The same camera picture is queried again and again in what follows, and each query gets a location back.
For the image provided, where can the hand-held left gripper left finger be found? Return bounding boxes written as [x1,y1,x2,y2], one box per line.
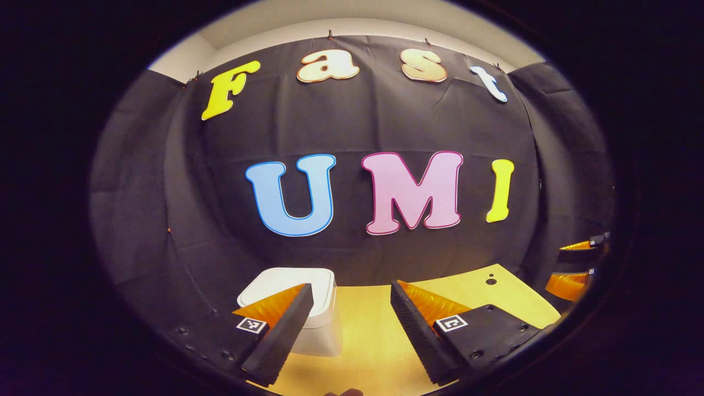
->
[165,283,315,387]

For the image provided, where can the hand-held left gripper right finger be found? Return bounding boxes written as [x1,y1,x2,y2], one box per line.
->
[390,279,552,386]

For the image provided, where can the white desktop garbage bin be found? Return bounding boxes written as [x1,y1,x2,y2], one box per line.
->
[237,267,343,357]

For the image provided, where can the wooden desktop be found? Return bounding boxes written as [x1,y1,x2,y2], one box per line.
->
[247,263,562,396]

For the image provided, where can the black backdrop cloth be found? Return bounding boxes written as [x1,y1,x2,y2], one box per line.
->
[90,36,615,353]

